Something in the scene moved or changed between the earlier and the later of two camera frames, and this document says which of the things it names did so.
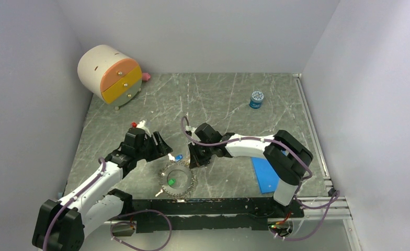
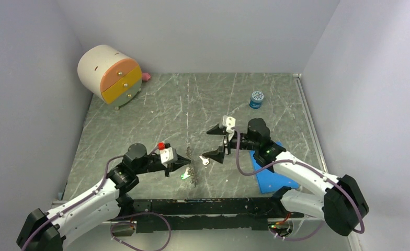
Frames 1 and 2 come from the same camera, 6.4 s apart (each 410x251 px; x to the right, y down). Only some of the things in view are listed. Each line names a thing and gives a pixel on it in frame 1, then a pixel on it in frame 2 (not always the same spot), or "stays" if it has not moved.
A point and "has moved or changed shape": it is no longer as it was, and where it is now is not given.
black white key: [161, 191] has moved or changed shape
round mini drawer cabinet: [115, 79] stays
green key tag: [171, 181] -> [184, 175]
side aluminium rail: [297, 77] stays
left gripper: [160, 150] -> [180, 161]
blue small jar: [255, 101] stays
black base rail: [183, 215] stays
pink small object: [146, 76] stays
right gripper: [195, 160] -> [217, 155]
